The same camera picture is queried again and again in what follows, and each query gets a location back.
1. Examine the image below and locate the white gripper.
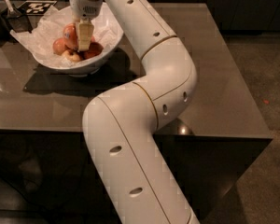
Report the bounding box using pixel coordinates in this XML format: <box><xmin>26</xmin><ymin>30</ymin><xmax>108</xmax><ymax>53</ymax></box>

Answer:
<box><xmin>69</xmin><ymin>0</ymin><xmax>103</xmax><ymax>51</ymax></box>

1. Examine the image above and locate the large red top apple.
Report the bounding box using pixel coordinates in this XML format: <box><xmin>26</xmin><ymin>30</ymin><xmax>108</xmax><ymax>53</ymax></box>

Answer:
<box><xmin>63</xmin><ymin>23</ymin><xmax>78</xmax><ymax>50</ymax></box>

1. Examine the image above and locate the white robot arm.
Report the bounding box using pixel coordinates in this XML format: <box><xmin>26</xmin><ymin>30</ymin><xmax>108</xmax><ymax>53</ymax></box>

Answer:
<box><xmin>70</xmin><ymin>0</ymin><xmax>200</xmax><ymax>224</ymax></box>

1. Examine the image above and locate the red apple right front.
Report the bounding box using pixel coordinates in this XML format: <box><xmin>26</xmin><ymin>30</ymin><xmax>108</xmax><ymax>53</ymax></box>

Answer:
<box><xmin>83</xmin><ymin>42</ymin><xmax>104</xmax><ymax>60</ymax></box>

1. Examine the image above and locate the red apple left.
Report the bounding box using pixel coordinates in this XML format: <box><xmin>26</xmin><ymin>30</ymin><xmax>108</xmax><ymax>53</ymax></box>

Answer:
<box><xmin>52</xmin><ymin>37</ymin><xmax>68</xmax><ymax>55</ymax></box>

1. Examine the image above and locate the yellowish apple front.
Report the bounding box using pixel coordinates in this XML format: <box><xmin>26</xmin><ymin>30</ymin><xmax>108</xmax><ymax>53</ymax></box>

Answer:
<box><xmin>62</xmin><ymin>49</ymin><xmax>82</xmax><ymax>63</ymax></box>

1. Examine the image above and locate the white crumpled paper liner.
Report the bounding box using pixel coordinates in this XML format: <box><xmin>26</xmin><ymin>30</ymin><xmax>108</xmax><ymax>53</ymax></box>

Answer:
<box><xmin>8</xmin><ymin>5</ymin><xmax>119</xmax><ymax>69</ymax></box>

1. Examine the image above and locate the black white fiducial marker card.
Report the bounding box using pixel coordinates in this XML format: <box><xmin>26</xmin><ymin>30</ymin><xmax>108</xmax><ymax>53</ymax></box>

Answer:
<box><xmin>18</xmin><ymin>0</ymin><xmax>56</xmax><ymax>16</ymax></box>

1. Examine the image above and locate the black scoop with white handle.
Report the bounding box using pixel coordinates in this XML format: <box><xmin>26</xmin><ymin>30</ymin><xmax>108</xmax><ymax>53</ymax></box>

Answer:
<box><xmin>3</xmin><ymin>0</ymin><xmax>32</xmax><ymax>33</ymax></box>

